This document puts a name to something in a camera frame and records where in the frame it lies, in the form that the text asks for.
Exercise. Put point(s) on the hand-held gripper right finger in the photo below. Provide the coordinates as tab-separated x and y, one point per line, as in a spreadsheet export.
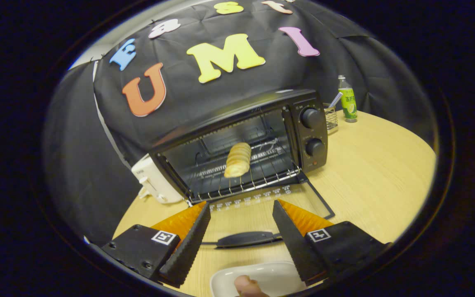
297	247

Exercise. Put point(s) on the black toaster oven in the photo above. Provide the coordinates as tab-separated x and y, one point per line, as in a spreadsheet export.
313	136

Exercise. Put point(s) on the green drink bottle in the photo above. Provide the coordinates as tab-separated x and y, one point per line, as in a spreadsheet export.
349	103

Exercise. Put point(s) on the white rectangular plate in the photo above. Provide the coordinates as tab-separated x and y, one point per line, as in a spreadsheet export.
274	274

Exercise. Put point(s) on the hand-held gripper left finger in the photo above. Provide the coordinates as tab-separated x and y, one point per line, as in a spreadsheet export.
188	249

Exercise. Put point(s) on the white pop-up toaster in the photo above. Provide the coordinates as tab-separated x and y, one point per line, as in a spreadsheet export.
151	181

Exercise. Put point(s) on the yellow bread roll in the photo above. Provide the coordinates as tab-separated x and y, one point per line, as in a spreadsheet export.
238	161

